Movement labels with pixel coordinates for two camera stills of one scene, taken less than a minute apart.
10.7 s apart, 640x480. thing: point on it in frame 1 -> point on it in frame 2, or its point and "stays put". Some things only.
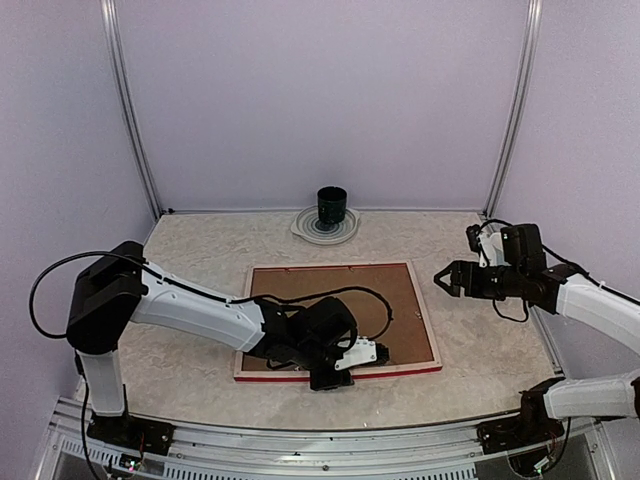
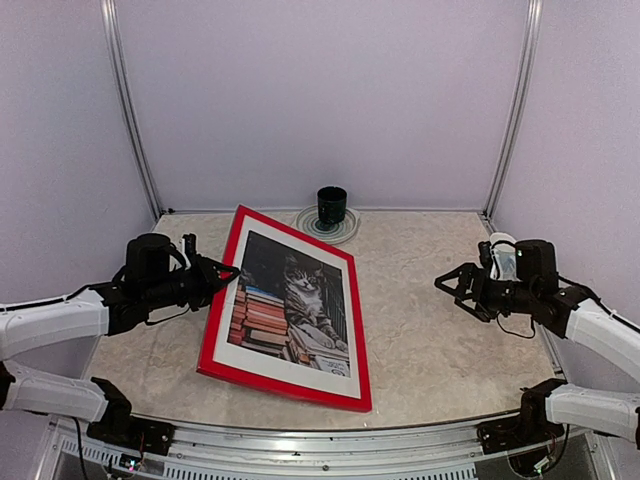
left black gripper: x=320 y=383 -> x=210 y=282
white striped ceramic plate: x=308 y=225 stays put
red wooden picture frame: x=242 y=374 -> x=288 y=322
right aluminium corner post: x=519 y=104 stays put
